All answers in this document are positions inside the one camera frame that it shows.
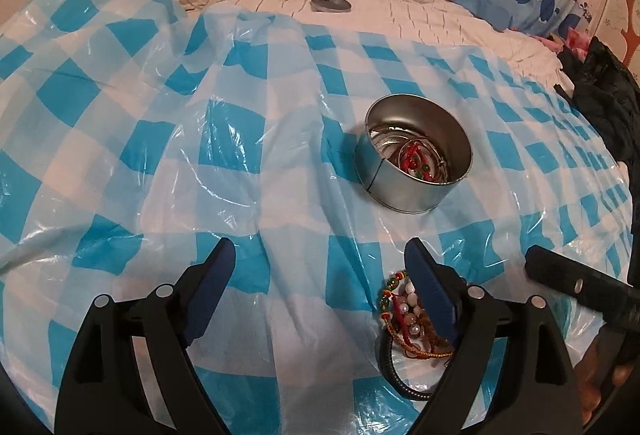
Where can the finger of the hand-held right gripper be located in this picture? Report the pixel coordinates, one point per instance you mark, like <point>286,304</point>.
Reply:
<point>575,282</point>

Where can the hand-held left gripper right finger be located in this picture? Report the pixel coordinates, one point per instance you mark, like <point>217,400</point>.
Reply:
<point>425,285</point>

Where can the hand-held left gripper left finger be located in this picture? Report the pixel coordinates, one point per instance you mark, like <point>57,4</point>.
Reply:
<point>215,285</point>

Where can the black bangle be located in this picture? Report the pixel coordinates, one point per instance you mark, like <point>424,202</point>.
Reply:
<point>395,367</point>

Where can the round metal tin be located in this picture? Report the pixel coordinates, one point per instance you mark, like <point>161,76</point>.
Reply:
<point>395,187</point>

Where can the person's right hand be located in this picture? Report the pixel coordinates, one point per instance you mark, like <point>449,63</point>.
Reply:
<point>592,370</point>

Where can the silver bangle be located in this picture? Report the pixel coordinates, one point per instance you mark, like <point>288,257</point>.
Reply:
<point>385,141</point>

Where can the black cloth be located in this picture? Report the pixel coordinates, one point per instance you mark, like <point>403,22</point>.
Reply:
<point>605,105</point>

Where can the blue checked plastic sheet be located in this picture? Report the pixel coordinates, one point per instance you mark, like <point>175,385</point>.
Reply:
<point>150,115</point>

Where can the pink cloth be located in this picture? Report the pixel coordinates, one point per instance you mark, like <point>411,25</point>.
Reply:
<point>575,42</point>

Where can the round metal tin lid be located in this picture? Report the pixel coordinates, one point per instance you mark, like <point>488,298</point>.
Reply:
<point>330,4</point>

